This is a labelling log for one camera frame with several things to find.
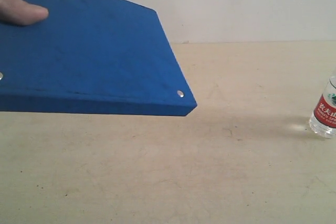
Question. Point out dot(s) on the person's bare hand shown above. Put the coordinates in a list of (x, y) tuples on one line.
[(22, 13)]

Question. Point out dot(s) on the blue binder folder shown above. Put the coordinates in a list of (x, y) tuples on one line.
[(92, 57)]

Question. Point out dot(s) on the clear bottle with red label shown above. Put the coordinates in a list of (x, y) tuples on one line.
[(322, 120)]

